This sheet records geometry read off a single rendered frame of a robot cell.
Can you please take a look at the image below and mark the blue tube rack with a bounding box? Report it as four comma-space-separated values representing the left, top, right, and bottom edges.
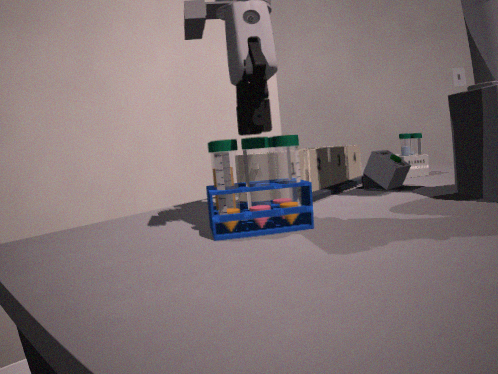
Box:
206, 179, 314, 241

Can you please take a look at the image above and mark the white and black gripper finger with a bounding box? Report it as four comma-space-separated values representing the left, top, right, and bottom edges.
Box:
242, 37, 272, 133
236, 80, 261, 136

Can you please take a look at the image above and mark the white tube rack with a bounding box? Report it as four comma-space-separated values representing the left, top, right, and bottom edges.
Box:
395, 154, 429, 178

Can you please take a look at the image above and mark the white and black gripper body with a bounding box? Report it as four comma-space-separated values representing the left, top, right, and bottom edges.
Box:
216, 0, 278, 86

